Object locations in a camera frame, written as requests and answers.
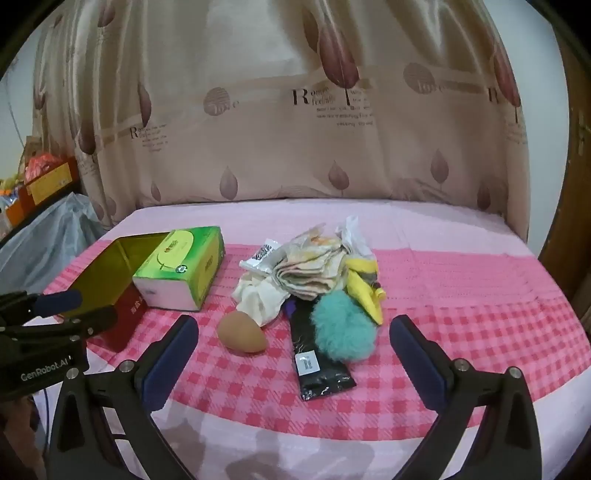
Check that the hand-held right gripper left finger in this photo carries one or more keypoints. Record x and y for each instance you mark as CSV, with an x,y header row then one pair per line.
x,y
171,364

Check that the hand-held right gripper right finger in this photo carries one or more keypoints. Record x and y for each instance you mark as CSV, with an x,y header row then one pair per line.
x,y
415,364

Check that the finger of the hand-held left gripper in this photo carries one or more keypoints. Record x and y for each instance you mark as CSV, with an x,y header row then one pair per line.
x,y
57,301
90,321

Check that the gold and red tin box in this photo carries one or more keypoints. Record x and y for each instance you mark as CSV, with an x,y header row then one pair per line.
x,y
111,272

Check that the beige makeup sponge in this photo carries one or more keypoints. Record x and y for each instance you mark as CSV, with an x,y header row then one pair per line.
x,y
242,333

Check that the teal fluffy pom-pom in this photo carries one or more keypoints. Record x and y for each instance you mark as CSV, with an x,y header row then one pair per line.
x,y
344,325

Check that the dark purple black tool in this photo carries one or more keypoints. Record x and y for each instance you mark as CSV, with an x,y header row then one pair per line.
x,y
319,379

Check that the grey plastic bag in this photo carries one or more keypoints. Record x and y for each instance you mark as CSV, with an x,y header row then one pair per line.
x,y
55,235

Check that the pink checked blanket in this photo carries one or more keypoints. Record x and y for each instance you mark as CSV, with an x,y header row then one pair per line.
x,y
461,300

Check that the small orange box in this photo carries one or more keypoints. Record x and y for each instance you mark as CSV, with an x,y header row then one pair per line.
x,y
11,211

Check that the green tissue box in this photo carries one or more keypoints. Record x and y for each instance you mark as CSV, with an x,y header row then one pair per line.
x,y
184,258

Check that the large orange cardboard box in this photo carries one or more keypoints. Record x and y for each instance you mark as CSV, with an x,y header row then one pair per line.
x,y
51,182

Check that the red packet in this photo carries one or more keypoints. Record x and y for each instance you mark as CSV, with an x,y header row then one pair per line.
x,y
42,162

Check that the brown wooden door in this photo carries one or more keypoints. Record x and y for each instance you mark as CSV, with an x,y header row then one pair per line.
x,y
577,194

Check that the beige leaf print curtain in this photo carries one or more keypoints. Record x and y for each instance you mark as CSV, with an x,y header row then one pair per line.
x,y
277,138

